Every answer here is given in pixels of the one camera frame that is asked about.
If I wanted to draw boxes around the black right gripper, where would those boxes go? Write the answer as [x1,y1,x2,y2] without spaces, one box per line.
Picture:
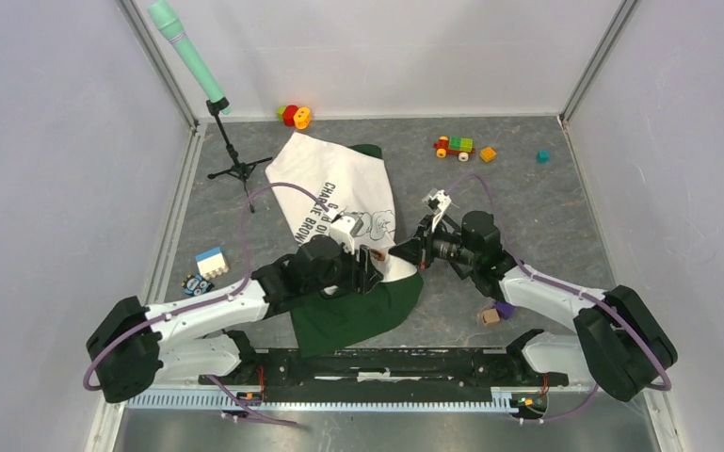
[388,215,478,271]

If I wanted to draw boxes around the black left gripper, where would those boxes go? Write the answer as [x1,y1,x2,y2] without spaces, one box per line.
[304,238,383,296]

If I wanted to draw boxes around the white and green t-shirt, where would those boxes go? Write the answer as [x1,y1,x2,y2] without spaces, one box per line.
[265,132,424,357]

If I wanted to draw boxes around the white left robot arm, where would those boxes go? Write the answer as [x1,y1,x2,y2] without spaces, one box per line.
[83,235,386,403]

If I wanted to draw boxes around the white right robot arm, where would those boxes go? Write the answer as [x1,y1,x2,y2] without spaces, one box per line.
[389,211,678,401]

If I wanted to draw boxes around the wooden letter cube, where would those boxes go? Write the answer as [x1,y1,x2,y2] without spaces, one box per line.
[479,308,501,327]

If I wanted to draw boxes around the purple toy brick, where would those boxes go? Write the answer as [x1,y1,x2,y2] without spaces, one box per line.
[493,301,516,320]

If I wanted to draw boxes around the colourful toy brick train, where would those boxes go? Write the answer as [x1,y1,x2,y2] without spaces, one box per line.
[433,136,475,162]

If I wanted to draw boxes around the orange toy brick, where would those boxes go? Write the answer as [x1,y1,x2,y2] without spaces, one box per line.
[479,147,497,163]

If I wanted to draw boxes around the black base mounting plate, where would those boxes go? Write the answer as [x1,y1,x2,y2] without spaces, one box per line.
[219,347,570,403]

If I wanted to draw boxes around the blue and white toy brick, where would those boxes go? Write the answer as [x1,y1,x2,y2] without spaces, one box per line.
[195,247,230,280]

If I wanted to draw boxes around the teal small cube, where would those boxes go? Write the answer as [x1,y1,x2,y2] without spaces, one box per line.
[536,150,550,164]

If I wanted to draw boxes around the black tripod stand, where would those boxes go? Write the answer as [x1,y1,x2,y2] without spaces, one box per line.
[205,97,272,214]

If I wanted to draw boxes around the blue owl badge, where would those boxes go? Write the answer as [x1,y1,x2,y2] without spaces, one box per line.
[182,274,215,297]

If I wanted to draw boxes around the red orange stacking rings toy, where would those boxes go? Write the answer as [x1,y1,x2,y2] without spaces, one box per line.
[277,105,313,130]

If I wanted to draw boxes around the mint green microphone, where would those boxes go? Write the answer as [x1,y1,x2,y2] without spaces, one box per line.
[147,1,231,116]

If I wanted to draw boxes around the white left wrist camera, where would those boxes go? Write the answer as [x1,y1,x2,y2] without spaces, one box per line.
[329,213,366,254]

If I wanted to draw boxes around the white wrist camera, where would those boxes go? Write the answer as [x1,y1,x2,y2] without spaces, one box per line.
[329,213,366,254]
[422,188,452,232]

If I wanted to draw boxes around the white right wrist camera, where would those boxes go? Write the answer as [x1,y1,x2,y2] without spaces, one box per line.
[422,188,452,232]

